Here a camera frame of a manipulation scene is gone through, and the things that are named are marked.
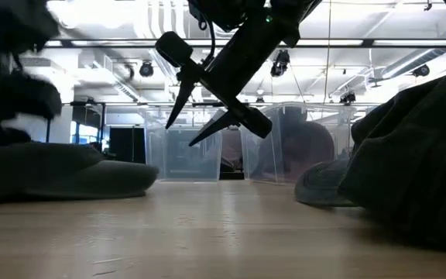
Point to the dark olive flat hat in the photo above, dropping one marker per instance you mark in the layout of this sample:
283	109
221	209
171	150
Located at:
60	170

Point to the grey cap with brim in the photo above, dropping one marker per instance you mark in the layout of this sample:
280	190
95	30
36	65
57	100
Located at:
321	184

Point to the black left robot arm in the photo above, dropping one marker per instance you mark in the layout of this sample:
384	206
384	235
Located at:
10	23

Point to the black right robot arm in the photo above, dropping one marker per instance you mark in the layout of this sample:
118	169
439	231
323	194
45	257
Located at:
296	9

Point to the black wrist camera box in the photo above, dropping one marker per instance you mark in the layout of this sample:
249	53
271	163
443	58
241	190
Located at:
227	11

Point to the black cabinet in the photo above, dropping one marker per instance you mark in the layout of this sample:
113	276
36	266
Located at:
127	144

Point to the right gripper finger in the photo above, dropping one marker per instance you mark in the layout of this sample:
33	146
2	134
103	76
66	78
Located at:
184	93
221	126

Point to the dark crumpled cloth hat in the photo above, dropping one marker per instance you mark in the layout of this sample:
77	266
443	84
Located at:
416	155

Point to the black ceiling spotlight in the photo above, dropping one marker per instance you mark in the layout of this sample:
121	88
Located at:
146	69
421	70
347	97
281	63

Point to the clear plastic storage bin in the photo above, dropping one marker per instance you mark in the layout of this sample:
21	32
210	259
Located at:
186	155
285	151

